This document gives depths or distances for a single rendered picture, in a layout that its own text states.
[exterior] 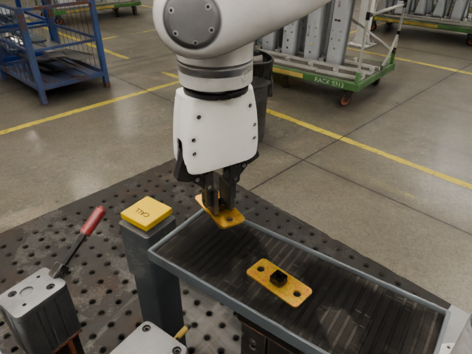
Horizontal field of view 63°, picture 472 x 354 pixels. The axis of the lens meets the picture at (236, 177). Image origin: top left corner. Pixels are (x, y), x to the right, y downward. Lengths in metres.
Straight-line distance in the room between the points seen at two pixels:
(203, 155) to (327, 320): 0.24
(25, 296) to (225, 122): 0.44
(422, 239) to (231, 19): 2.34
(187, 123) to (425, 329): 0.36
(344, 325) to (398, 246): 1.98
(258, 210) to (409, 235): 1.37
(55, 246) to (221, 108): 1.01
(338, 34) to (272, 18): 4.20
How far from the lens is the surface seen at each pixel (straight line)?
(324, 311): 0.50
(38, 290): 0.71
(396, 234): 2.55
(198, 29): 0.32
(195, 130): 0.44
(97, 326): 1.10
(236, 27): 0.32
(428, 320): 0.53
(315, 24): 4.63
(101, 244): 1.32
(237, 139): 0.47
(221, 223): 0.51
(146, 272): 0.69
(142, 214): 0.64
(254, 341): 0.59
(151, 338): 0.54
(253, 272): 0.53
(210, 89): 0.41
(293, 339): 0.47
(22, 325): 0.70
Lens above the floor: 1.54
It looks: 32 degrees down
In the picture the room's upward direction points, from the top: straight up
